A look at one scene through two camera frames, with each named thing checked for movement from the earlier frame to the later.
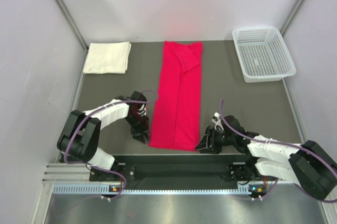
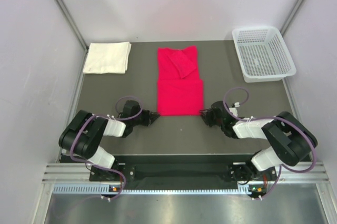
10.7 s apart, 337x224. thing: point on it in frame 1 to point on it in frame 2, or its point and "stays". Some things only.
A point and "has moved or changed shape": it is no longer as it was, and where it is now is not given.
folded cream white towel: (108, 58) stays
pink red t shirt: (176, 122) has moved or changed shape
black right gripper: (207, 145) to (207, 114)
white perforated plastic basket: (263, 54) stays
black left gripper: (143, 130) to (150, 116)
